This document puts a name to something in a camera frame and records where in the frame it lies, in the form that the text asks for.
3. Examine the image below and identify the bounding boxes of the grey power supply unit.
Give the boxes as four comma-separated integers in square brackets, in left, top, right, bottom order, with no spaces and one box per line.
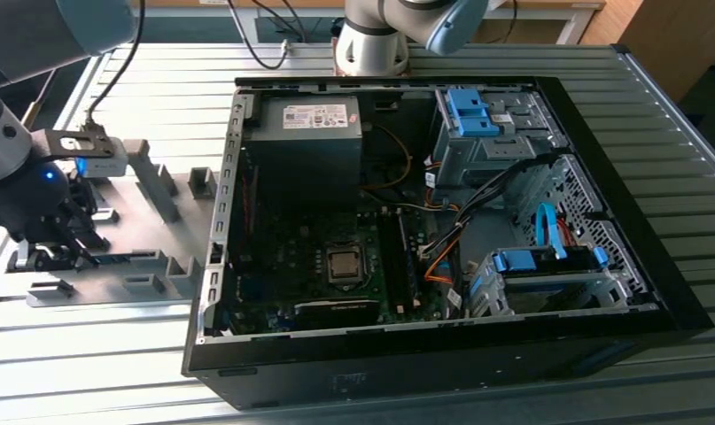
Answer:
[245,94,365,205]

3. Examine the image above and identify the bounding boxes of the black PC case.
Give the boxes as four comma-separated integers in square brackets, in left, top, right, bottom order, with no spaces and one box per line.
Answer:
[181,74,715,411]

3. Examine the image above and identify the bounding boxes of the grey parts rack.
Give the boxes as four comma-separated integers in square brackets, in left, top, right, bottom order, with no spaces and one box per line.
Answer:
[0,138,220,309]

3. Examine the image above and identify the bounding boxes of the blue disk carrier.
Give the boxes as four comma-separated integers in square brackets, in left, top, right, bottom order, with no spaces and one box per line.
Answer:
[444,88,504,137]
[491,247,607,279]

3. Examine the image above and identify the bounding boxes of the wooden cabinet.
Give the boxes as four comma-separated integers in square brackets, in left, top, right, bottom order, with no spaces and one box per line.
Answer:
[579,0,715,104]

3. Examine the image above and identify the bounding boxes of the CPU socket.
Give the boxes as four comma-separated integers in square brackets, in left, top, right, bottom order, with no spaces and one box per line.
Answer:
[320,241,371,290]

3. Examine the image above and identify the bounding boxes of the green motherboard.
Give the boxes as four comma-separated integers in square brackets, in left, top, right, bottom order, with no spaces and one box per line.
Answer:
[224,205,471,334]

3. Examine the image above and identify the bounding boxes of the orange wires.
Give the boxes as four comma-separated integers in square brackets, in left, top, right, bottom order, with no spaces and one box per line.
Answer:
[423,246,471,285]

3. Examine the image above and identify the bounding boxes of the yellow wires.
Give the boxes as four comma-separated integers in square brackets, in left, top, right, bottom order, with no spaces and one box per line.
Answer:
[359,122,416,192]

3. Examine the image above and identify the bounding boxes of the black graphics card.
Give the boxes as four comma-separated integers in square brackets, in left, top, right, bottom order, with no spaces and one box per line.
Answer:
[292,299,383,331]

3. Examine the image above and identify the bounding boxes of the grey disk bay cage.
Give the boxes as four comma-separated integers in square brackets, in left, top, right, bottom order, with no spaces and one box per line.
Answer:
[464,246,637,319]
[429,87,569,192]

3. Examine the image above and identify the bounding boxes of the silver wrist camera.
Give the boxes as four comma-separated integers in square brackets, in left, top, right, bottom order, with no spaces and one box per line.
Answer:
[34,127,129,179]

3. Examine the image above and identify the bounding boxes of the blue flat data cable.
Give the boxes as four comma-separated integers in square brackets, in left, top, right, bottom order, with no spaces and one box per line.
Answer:
[533,202,569,261]

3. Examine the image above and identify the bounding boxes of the black camera cable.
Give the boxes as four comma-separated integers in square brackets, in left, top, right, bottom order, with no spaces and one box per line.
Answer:
[86,0,150,132]

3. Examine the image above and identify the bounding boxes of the white framed desk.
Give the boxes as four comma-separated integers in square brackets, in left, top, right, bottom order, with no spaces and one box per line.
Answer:
[253,0,605,46]

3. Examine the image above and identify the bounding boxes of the black wire bundle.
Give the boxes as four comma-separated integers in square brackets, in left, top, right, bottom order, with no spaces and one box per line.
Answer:
[419,153,557,259]

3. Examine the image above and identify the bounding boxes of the silver CPU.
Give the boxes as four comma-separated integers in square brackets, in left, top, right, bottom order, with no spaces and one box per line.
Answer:
[327,250,364,280]

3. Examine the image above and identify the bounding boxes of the blue RAM stick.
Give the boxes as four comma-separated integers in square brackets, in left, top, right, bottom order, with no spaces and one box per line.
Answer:
[396,209,423,310]

